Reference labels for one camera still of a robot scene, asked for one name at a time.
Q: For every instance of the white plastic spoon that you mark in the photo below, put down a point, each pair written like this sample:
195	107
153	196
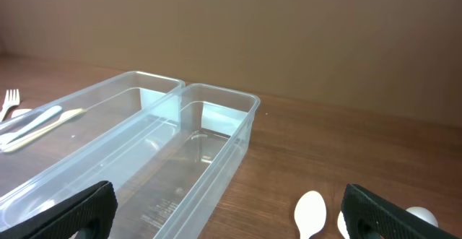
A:
310	214
420	212

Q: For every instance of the yellow plastic fork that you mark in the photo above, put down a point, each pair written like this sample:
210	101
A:
64	117

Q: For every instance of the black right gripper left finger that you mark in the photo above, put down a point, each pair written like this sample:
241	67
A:
88	214

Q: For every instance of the blue plastic fork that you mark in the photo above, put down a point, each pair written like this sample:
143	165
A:
42	118

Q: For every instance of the clear right plastic container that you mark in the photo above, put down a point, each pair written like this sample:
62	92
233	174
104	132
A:
169	163

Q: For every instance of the white plastic fork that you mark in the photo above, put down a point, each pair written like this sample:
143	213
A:
12	99

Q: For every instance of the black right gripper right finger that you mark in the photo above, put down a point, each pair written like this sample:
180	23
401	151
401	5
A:
369	216

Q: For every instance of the clear plastic container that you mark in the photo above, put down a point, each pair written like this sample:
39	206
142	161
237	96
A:
25	190
169	163

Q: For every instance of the clear left plastic container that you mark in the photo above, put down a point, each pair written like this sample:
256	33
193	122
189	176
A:
25	190

